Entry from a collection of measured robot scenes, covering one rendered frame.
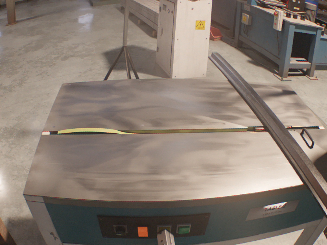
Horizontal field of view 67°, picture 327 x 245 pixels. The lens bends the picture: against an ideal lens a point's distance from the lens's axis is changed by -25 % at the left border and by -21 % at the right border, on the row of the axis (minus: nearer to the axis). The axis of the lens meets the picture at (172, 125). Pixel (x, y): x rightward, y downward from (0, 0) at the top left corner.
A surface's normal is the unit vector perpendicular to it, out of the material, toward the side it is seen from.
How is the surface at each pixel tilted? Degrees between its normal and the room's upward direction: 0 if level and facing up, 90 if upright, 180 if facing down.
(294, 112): 0
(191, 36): 90
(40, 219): 90
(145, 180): 0
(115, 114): 0
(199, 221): 90
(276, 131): 75
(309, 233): 90
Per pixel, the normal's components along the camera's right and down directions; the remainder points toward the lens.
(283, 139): -0.93, -0.14
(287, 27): -0.93, 0.14
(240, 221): 0.12, 0.55
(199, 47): 0.35, 0.53
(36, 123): 0.06, -0.84
